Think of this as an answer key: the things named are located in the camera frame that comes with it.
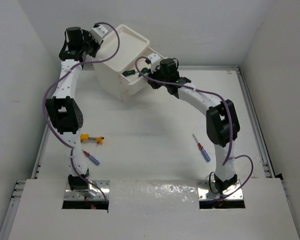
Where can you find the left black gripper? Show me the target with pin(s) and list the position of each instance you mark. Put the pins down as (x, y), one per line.
(89, 38)

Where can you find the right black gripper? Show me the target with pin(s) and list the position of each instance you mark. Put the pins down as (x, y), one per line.
(152, 75)

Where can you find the white pull-out drawer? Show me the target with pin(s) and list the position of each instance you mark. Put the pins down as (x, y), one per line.
(134, 83)

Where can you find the white drawer cabinet box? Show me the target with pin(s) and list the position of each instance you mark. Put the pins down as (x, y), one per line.
(132, 44)

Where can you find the long green screwdriver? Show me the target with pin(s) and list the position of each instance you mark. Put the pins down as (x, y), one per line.
(128, 73)

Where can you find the red blue screwdriver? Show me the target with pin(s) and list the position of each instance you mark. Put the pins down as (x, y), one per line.
(201, 149)
(91, 158)

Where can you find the small stubby green screwdriver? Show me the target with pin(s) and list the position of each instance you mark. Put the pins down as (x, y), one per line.
(145, 70)

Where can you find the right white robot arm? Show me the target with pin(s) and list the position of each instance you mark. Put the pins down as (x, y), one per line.
(222, 124)

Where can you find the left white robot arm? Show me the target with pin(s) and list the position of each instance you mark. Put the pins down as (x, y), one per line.
(66, 118)

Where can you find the yellow clamp tool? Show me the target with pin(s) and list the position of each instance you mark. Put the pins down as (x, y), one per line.
(87, 138)

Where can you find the white front cover board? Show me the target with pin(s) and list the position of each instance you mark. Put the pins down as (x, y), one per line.
(154, 210)

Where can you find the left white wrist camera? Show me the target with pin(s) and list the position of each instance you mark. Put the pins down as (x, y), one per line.
(98, 32)

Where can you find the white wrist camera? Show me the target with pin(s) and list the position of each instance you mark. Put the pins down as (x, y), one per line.
(153, 58)
(98, 32)

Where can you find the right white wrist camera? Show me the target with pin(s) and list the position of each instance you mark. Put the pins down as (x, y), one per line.
(153, 58)

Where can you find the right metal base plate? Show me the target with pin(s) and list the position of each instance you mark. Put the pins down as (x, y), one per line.
(207, 191)

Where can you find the metal base plate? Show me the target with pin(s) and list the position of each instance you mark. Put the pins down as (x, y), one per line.
(92, 193)
(207, 191)

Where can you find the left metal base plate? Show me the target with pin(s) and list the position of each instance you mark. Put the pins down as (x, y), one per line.
(92, 193)

